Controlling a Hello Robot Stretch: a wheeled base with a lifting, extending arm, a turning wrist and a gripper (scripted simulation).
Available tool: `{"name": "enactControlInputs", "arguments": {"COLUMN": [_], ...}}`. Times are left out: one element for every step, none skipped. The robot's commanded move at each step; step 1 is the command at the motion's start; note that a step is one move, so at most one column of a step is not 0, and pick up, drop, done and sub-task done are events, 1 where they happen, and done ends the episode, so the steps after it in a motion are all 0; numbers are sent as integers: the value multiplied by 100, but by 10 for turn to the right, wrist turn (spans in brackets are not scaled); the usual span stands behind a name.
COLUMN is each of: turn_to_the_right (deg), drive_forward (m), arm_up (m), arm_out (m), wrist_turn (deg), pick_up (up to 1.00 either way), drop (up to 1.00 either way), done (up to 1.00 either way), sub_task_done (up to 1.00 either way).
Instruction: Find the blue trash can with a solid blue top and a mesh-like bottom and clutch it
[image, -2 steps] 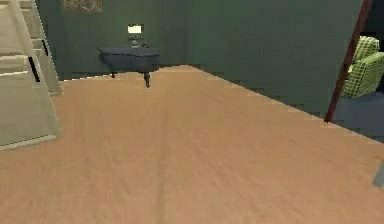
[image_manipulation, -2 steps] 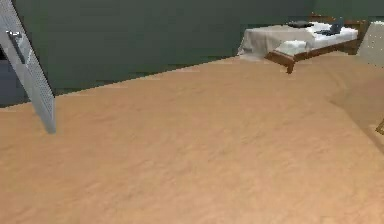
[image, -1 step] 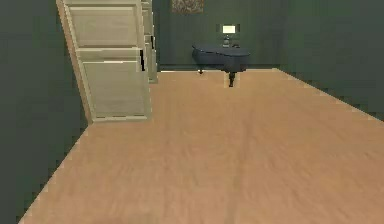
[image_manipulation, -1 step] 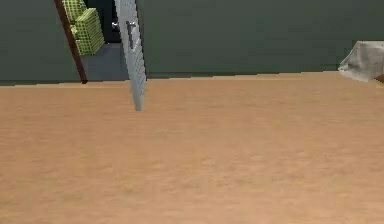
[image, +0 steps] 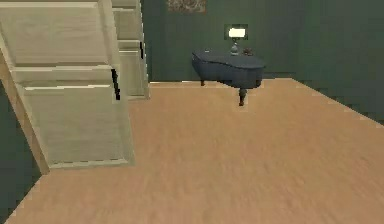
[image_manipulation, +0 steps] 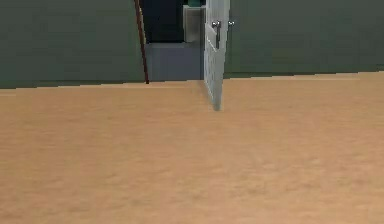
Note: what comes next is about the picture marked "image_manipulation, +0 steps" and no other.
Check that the pale grey room door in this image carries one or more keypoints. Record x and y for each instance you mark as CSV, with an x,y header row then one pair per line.
x,y
216,66

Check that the pale grey cabinet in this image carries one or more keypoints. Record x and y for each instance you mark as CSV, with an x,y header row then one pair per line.
x,y
193,23

